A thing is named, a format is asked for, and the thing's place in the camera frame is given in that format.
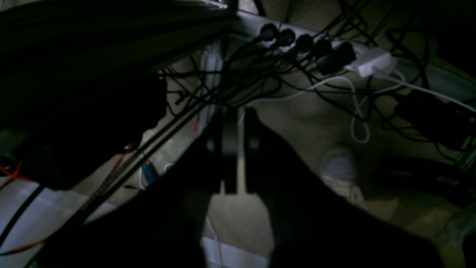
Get white sneaker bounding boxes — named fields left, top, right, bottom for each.
left=319, top=146, right=367, bottom=210

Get white cable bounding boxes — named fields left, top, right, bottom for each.
left=242, top=69, right=476, bottom=144

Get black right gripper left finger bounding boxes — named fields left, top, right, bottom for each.
left=26, top=108, right=238, bottom=268

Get white power adapter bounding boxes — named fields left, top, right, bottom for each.
left=344, top=47, right=398, bottom=78

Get white power strip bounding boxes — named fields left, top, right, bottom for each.
left=231, top=12, right=374, bottom=75

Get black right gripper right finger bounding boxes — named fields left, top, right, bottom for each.
left=244, top=108, right=443, bottom=268

